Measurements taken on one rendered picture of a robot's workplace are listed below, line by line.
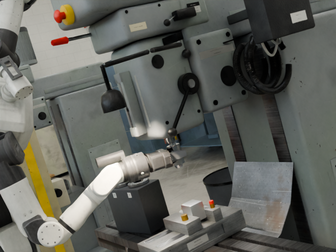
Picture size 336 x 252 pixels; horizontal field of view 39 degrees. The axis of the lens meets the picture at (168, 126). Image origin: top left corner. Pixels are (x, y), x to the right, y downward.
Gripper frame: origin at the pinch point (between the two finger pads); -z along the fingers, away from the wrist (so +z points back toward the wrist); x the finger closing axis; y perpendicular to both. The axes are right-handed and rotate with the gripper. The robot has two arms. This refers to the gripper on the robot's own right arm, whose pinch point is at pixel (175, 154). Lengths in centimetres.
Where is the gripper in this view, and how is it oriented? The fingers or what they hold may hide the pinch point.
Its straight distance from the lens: 161.2
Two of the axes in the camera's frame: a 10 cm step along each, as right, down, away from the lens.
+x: -2.7, -0.4, 9.6
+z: -9.2, 2.9, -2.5
